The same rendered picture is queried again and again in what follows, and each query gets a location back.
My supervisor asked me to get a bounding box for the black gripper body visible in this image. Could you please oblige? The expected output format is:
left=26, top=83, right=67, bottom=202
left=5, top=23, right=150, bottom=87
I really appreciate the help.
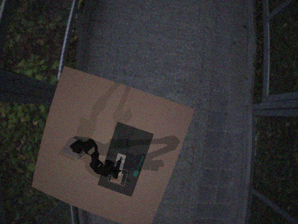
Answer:
left=109, top=169, right=119, bottom=179

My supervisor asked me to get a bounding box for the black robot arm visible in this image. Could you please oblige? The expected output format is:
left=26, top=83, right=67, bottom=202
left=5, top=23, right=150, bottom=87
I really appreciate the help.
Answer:
left=70, top=139, right=114, bottom=176

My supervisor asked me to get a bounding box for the teal small trowel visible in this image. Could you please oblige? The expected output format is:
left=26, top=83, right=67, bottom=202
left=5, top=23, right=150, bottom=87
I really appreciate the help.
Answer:
left=133, top=156, right=144, bottom=176

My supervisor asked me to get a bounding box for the dark grey rectangular mat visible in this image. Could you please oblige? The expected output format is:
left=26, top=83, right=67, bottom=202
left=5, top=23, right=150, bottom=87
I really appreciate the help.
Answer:
left=98, top=122, right=153, bottom=196

